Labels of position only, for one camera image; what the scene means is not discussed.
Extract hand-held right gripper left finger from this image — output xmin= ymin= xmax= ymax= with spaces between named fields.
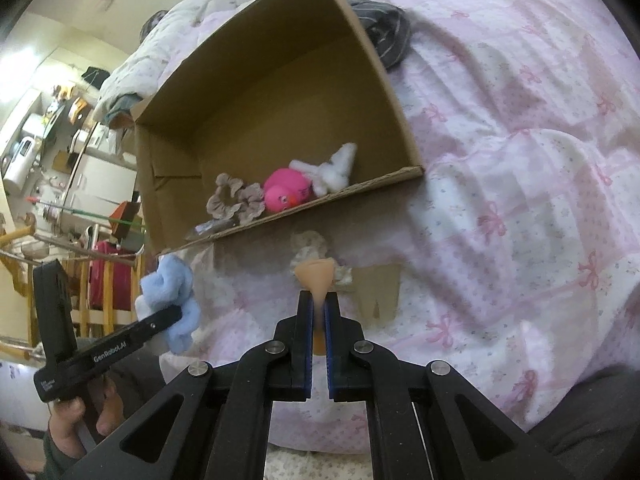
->
xmin=60 ymin=290 xmax=313 ymax=480

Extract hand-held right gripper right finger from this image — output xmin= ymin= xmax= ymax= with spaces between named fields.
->
xmin=324 ymin=292 xmax=571 ymax=480

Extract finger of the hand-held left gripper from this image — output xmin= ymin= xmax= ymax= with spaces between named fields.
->
xmin=127 ymin=305 xmax=183 ymax=342

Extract light blue fluffy cloth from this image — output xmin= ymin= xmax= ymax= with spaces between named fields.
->
xmin=140 ymin=254 xmax=201 ymax=356

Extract tan silicone cup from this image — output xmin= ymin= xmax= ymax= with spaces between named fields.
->
xmin=292 ymin=257 xmax=335 ymax=356

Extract small beige scrunchie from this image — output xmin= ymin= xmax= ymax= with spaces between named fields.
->
xmin=206 ymin=172 xmax=266 ymax=226

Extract pink rubber duck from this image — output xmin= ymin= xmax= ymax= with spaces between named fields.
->
xmin=262 ymin=167 xmax=316 ymax=213

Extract white sock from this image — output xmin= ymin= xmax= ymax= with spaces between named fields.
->
xmin=289 ymin=142 xmax=358 ymax=196

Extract cardboard box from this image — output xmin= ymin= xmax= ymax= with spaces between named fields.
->
xmin=131 ymin=0 xmax=425 ymax=256

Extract person's left forearm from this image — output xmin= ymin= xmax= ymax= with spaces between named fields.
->
xmin=42 ymin=427 xmax=101 ymax=478

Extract person's left hand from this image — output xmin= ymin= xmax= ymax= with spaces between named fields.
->
xmin=47 ymin=375 xmax=121 ymax=461

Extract red suitcase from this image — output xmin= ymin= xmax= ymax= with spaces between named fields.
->
xmin=89 ymin=240 xmax=138 ymax=311

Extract tan cardboard tube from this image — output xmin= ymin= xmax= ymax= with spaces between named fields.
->
xmin=352 ymin=262 xmax=403 ymax=321

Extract large beige scrunchie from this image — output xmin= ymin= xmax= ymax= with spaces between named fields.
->
xmin=290 ymin=230 xmax=353 ymax=291

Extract black hanging garment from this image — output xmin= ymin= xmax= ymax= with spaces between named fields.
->
xmin=81 ymin=65 xmax=112 ymax=86

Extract white quilt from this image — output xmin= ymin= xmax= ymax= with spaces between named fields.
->
xmin=95 ymin=0 xmax=241 ymax=121

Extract person's right leg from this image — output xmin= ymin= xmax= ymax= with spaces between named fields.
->
xmin=520 ymin=365 xmax=640 ymax=480

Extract dark bundle behind quilt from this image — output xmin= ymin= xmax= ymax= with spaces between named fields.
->
xmin=140 ymin=9 xmax=168 ymax=41

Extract dark striped cloth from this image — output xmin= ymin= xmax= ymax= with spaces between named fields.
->
xmin=347 ymin=0 xmax=412 ymax=70

